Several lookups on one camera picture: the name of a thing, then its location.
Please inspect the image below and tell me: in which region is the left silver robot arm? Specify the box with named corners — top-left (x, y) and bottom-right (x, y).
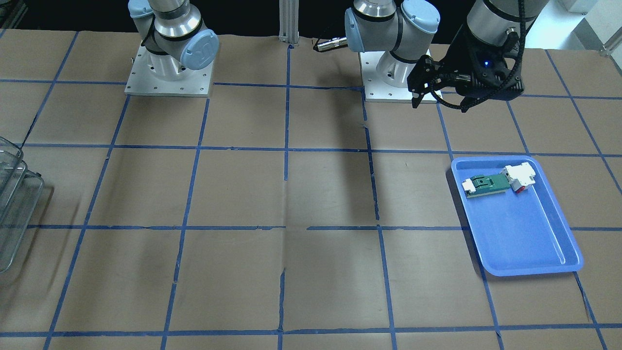
top-left (313, 0), bottom-right (547, 112)

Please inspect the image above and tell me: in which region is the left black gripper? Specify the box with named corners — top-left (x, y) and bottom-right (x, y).
top-left (407, 25), bottom-right (525, 113)

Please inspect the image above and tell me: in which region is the wire mesh shelf basket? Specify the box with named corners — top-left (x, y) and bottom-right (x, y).
top-left (0, 137), bottom-right (44, 275)

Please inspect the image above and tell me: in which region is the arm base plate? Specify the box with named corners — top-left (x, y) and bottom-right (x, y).
top-left (359, 51), bottom-right (415, 104)
top-left (124, 46), bottom-right (215, 98)

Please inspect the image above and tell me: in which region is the blue plastic tray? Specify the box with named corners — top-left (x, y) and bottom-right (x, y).
top-left (451, 155), bottom-right (584, 277)

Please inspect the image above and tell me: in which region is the aluminium frame post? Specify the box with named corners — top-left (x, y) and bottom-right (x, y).
top-left (278, 0), bottom-right (299, 47)

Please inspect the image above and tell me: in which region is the green terminal block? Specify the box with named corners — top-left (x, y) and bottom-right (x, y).
top-left (462, 174), bottom-right (511, 198)

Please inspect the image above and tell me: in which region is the white circuit breaker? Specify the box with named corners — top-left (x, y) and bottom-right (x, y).
top-left (500, 162), bottom-right (536, 193)

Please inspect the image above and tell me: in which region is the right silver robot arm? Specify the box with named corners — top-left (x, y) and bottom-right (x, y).
top-left (127, 0), bottom-right (220, 81)

